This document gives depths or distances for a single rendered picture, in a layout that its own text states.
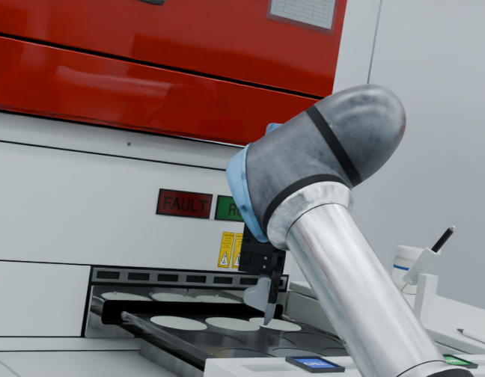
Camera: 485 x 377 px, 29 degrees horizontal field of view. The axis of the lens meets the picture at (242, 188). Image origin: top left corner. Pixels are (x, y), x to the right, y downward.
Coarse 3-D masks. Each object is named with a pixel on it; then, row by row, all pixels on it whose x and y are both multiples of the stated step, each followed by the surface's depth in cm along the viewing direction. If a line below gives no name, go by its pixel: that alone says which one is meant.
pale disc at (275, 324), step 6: (252, 318) 180; (258, 318) 181; (258, 324) 175; (270, 324) 177; (276, 324) 178; (282, 324) 179; (288, 324) 180; (294, 324) 180; (288, 330) 174; (294, 330) 175
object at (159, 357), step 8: (144, 344) 169; (152, 344) 167; (160, 344) 168; (144, 352) 169; (152, 352) 167; (160, 352) 165; (168, 352) 163; (176, 352) 164; (152, 360) 167; (160, 360) 165; (168, 360) 162; (176, 360) 161; (184, 360) 159; (168, 368) 162; (176, 368) 160; (184, 368) 158; (192, 368) 156; (200, 368) 156; (184, 376) 158; (192, 376) 156; (200, 376) 154
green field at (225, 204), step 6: (222, 198) 180; (228, 198) 180; (222, 204) 180; (228, 204) 181; (234, 204) 181; (222, 210) 180; (228, 210) 181; (234, 210) 182; (222, 216) 180; (228, 216) 181; (234, 216) 182; (240, 216) 183
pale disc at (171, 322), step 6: (156, 318) 166; (162, 318) 167; (168, 318) 168; (174, 318) 168; (180, 318) 169; (162, 324) 162; (168, 324) 163; (174, 324) 163; (180, 324) 164; (186, 324) 165; (192, 324) 166; (198, 324) 167
